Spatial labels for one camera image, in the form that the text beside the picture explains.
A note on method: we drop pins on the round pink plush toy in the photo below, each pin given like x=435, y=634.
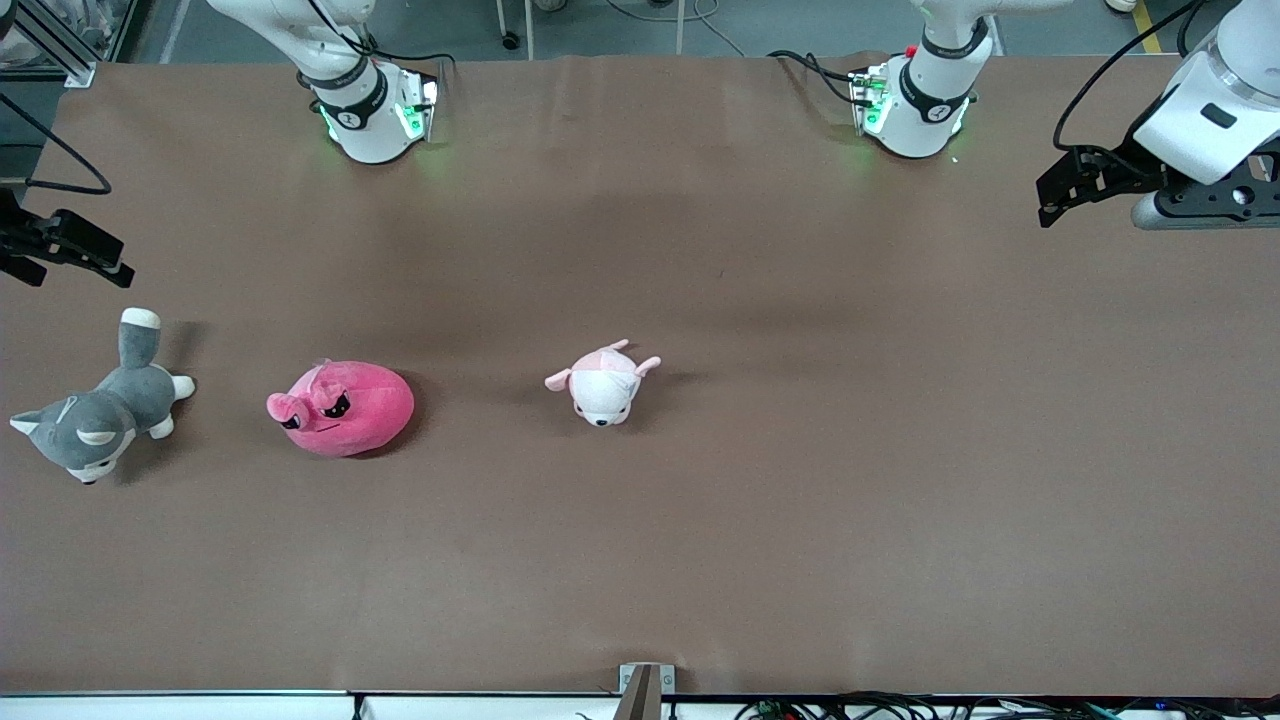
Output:
x=360, y=415

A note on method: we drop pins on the white table edge rail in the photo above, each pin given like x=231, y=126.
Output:
x=200, y=708

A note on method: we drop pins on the brown table cover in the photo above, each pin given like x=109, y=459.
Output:
x=700, y=560

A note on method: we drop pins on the aluminium frame profile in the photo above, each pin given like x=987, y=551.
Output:
x=60, y=55

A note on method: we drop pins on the metal table bracket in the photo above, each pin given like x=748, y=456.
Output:
x=668, y=680

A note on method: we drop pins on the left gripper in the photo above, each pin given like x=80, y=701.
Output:
x=1124, y=171

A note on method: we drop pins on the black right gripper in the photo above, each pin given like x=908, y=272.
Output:
x=22, y=240

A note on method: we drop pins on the grey husky plush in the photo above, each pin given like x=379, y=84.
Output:
x=90, y=425

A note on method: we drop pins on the pale pink puppy plush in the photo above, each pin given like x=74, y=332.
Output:
x=603, y=390

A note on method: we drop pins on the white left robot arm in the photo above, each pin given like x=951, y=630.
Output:
x=930, y=100

